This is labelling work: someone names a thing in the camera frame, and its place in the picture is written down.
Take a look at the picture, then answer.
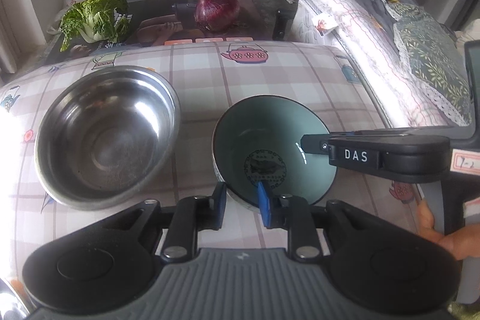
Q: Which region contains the teal ceramic bowl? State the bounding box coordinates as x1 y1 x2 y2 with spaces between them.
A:
211 95 337 209

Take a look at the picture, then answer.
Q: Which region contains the deep steel bowl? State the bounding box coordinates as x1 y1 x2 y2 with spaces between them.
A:
34 66 181 210

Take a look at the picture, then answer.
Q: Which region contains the person's hand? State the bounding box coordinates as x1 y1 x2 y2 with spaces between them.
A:
415 199 480 262

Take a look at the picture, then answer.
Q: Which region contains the green floral lace cushion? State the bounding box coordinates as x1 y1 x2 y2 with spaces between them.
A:
385 2 473 126

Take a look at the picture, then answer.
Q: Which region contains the plaid patterned tablecloth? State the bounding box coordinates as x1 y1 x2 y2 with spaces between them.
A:
0 40 466 320

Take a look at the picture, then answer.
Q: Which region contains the rolled white quilted bedding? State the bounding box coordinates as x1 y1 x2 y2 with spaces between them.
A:
290 0 467 127

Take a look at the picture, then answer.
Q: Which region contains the purple red cabbage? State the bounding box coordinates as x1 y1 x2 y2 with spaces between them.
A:
194 0 241 32

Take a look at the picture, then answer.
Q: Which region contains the green leafy cabbage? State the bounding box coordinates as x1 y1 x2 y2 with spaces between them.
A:
59 0 130 52

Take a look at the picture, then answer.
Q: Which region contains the white plastic bag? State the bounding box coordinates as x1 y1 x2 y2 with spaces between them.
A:
46 0 85 36

